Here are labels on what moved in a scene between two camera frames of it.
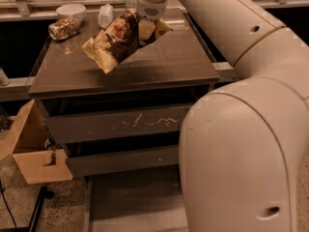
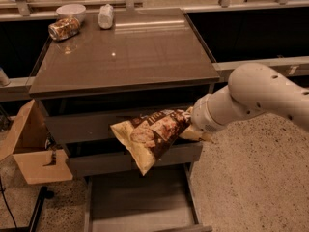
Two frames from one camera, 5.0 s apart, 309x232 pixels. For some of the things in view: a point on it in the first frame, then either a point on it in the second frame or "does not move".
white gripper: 150,7 → 202,117
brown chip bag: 112,43 → 149,136
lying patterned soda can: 64,28 does not move
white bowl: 75,11 does not move
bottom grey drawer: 143,201 does not move
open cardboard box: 27,143 does not move
